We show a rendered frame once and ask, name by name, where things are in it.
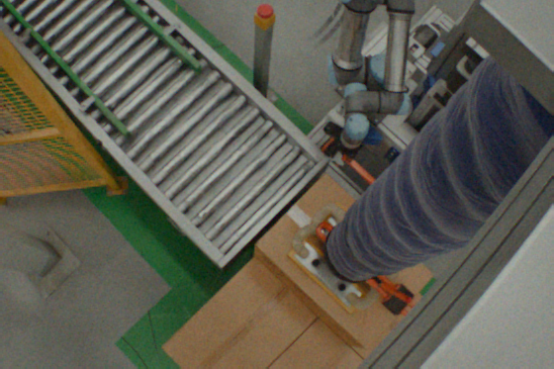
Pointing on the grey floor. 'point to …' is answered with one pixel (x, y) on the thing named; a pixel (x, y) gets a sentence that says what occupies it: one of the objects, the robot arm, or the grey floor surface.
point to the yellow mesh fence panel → (12, 62)
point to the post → (263, 32)
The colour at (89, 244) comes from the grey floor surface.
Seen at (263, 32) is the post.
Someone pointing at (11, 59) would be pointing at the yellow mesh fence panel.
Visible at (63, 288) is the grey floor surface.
